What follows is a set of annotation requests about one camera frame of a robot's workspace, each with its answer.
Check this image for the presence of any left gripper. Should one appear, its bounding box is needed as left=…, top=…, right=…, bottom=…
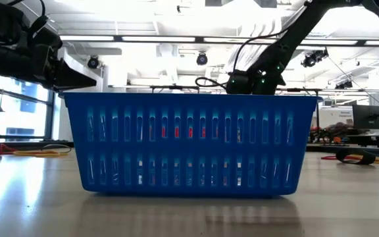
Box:
left=0, top=43, right=97, bottom=92

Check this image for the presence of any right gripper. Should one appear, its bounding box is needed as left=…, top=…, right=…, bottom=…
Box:
left=225, top=67, right=288, bottom=96

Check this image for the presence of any black rubber band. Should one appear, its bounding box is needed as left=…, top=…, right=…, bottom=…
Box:
left=335, top=148, right=377, bottom=166
left=40, top=143, right=72, bottom=154

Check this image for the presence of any red rubber band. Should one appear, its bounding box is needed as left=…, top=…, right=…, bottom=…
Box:
left=320, top=155, right=358, bottom=162
left=0, top=143, right=16, bottom=157

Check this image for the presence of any blue plastic basket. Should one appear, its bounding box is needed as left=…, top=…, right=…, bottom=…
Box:
left=58, top=92, right=324, bottom=199

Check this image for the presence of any white cabinet with label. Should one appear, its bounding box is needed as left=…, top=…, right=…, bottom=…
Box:
left=318, top=105, right=354, bottom=129

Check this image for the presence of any orange black equipment pile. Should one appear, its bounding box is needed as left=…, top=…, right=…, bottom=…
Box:
left=309, top=122, right=353, bottom=145

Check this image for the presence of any black desk monitor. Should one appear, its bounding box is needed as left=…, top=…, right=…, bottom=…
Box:
left=352, top=104, right=379, bottom=130

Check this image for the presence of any black desk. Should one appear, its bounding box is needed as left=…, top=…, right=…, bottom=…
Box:
left=346, top=132, right=379, bottom=149

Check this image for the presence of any silver ventilation duct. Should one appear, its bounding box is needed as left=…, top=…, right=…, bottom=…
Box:
left=224, top=14, right=284, bottom=75

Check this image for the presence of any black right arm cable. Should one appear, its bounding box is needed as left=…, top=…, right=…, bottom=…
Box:
left=195, top=28, right=291, bottom=90

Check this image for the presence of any window with dark frame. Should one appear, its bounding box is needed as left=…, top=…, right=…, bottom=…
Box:
left=0, top=71, right=57, bottom=141

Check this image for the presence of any black hanging camera cluster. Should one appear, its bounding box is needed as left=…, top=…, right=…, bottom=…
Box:
left=301, top=47, right=330, bottom=68

